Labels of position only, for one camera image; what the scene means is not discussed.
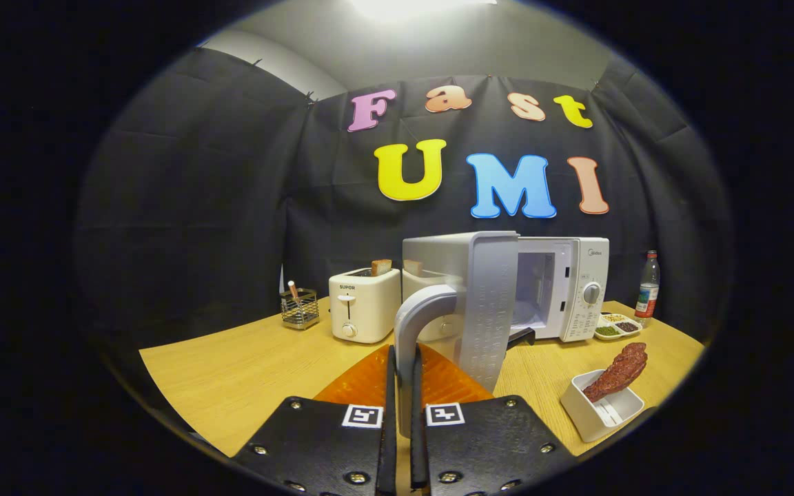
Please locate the brown meat piece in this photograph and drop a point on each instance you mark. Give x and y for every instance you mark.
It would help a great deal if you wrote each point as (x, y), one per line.
(617, 374)

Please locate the white rectangular dish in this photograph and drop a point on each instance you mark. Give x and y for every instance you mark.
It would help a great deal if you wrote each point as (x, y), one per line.
(600, 417)

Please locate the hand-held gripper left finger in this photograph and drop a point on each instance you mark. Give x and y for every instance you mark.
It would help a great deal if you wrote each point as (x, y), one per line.
(321, 448)

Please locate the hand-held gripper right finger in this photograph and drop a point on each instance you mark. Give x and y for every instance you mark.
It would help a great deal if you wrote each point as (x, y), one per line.
(486, 448)

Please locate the toasted bread slice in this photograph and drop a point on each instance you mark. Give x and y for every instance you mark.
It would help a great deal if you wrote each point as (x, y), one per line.
(381, 267)

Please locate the white toaster oven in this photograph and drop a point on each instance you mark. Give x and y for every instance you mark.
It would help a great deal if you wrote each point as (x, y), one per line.
(486, 303)

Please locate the clear plastic bottle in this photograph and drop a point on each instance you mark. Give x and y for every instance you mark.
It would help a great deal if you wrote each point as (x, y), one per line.
(647, 293)

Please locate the white toaster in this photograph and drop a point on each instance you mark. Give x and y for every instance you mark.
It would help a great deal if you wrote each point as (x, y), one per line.
(369, 306)

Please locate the white divided bean dish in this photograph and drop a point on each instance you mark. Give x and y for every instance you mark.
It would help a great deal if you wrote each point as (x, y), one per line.
(617, 328)

